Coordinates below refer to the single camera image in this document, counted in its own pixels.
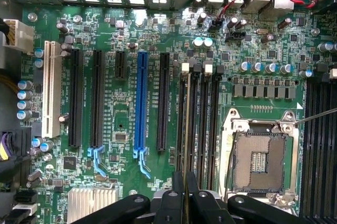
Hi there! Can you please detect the black connector with purple wires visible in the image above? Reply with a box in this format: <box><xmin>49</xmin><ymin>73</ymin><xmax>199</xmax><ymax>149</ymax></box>
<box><xmin>0</xmin><ymin>128</ymin><xmax>33</xmax><ymax>182</ymax></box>

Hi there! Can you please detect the short black expansion slot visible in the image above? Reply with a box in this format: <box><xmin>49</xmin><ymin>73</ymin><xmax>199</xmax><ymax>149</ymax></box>
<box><xmin>114</xmin><ymin>49</ymin><xmax>127</xmax><ymax>80</ymax></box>

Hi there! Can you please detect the light blue slot clip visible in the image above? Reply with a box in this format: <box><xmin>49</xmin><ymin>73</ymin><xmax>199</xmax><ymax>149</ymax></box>
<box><xmin>86</xmin><ymin>145</ymin><xmax>108</xmax><ymax>178</ymax></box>
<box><xmin>132</xmin><ymin>147</ymin><xmax>153</xmax><ymax>180</ymax></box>

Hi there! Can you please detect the silver finned heatsink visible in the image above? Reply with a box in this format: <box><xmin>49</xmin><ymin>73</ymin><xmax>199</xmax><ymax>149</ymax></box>
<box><xmin>67</xmin><ymin>187</ymin><xmax>118</xmax><ymax>224</ymax></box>

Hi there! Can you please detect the green motherboard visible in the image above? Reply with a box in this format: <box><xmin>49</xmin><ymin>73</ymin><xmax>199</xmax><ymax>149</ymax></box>
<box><xmin>22</xmin><ymin>5</ymin><xmax>337</xmax><ymax>224</ymax></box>

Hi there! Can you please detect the RAM slot with white latches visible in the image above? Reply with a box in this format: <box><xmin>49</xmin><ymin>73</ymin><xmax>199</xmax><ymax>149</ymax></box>
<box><xmin>200</xmin><ymin>60</ymin><xmax>213</xmax><ymax>190</ymax></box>
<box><xmin>326</xmin><ymin>68</ymin><xmax>337</xmax><ymax>224</ymax></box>
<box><xmin>175</xmin><ymin>62</ymin><xmax>191</xmax><ymax>174</ymax></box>

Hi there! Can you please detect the black disk wire plug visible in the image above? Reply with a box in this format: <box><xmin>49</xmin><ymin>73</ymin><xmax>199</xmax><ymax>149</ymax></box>
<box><xmin>12</xmin><ymin>189</ymin><xmax>38</xmax><ymax>206</ymax></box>

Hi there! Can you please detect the CPU socket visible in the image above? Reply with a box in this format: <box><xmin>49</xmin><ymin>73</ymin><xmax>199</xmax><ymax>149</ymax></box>
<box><xmin>219</xmin><ymin>107</ymin><xmax>301</xmax><ymax>216</ymax></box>

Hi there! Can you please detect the white power connector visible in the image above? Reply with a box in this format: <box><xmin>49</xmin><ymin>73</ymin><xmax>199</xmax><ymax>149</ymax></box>
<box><xmin>2</xmin><ymin>18</ymin><xmax>35</xmax><ymax>54</ymax></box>

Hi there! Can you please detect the blue expansion slot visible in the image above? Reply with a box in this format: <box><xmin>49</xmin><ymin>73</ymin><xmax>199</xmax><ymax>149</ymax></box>
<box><xmin>133</xmin><ymin>51</ymin><xmax>150</xmax><ymax>159</ymax></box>

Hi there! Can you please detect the white expansion slot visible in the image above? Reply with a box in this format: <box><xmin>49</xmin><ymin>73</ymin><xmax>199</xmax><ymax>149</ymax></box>
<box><xmin>41</xmin><ymin>39</ymin><xmax>63</xmax><ymax>139</ymax></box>

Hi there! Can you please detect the RAM slot with black latches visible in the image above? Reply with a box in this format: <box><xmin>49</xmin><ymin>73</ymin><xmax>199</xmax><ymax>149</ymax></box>
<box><xmin>304</xmin><ymin>63</ymin><xmax>329</xmax><ymax>224</ymax></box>
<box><xmin>212</xmin><ymin>65</ymin><xmax>225</xmax><ymax>190</ymax></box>
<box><xmin>190</xmin><ymin>63</ymin><xmax>202</xmax><ymax>190</ymax></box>

